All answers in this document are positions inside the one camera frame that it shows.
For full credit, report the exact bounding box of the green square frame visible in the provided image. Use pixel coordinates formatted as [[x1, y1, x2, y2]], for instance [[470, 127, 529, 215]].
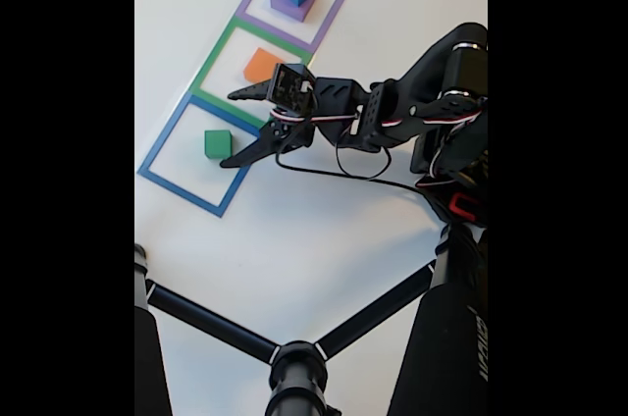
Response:
[[188, 15, 315, 135]]

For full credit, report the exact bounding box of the purple square frame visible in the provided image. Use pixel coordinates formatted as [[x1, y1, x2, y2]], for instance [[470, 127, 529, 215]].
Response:
[[236, 0, 355, 55]]

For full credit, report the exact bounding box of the black camera cable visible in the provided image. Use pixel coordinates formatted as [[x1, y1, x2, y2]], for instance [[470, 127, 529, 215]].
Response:
[[274, 129, 433, 194]]

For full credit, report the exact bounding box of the orange square block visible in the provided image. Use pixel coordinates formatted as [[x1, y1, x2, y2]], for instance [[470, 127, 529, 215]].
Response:
[[242, 47, 287, 83]]

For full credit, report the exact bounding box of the black camera tripod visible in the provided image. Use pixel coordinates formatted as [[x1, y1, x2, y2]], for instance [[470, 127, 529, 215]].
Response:
[[134, 222, 489, 416]]

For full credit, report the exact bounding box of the green square block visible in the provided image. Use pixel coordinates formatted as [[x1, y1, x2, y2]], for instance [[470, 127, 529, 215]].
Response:
[[203, 129, 234, 161]]

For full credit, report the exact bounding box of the red white servo cable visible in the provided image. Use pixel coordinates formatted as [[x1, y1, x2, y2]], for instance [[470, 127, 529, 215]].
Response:
[[268, 96, 489, 190]]

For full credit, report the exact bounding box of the blue square frame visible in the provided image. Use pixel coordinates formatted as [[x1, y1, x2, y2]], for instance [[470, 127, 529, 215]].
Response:
[[136, 93, 269, 219]]

